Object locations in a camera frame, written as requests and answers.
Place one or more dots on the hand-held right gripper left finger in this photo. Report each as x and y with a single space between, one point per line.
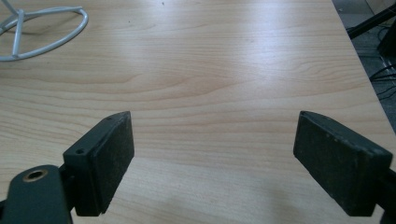
102 161

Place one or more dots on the black stand leg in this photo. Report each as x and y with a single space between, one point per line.
370 23

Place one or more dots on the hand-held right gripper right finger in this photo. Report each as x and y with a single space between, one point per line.
339 161

